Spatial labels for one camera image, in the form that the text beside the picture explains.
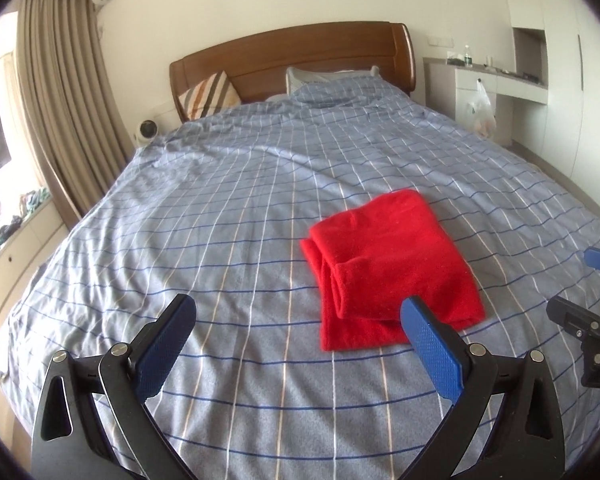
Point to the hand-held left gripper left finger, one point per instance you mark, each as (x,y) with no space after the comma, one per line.
(162,350)

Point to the white desk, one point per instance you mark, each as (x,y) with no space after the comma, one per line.
(510,87)

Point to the white pillow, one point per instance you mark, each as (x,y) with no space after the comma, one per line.
(320,77)

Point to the wooden headboard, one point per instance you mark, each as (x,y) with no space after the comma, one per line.
(280,55)

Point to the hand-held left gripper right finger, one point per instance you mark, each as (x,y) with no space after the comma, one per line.
(432,350)

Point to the dark bottle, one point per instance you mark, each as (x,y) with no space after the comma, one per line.
(467,57)

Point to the white plastic bag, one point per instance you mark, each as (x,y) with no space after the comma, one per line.
(481,112)

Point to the white wardrobe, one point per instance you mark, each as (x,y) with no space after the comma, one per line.
(580,60)

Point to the windowsill clutter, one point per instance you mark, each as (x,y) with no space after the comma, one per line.
(27,205)

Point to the beige curtain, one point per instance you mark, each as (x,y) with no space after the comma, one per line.
(60,85)

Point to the white windowsill cabinet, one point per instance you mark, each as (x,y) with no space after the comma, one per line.
(15,270)

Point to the striped pillow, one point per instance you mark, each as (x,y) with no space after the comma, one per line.
(207,97)

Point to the white round fan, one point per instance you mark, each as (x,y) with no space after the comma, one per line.
(146,131)

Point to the red sweater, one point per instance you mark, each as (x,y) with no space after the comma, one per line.
(405,250)

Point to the blue plaid duvet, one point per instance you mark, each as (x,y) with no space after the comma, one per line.
(205,220)

